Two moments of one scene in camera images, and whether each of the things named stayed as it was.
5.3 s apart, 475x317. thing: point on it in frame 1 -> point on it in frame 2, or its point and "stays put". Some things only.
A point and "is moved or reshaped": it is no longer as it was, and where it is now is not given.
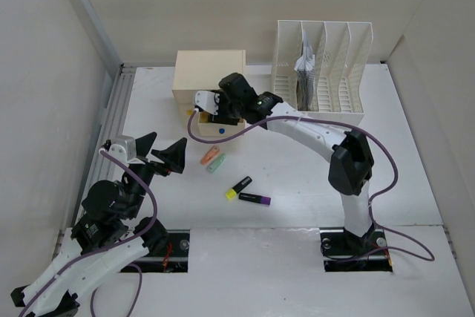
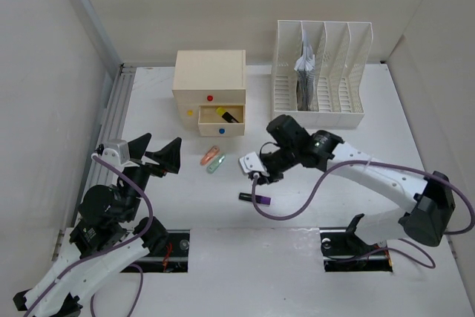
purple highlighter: [256, 198] stays put
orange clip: [209, 155] stays put
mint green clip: [216, 164] stays put
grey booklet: [306, 85] stays put
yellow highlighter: [231, 194] is moved or reshaped
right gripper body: [228, 113] -> [276, 163]
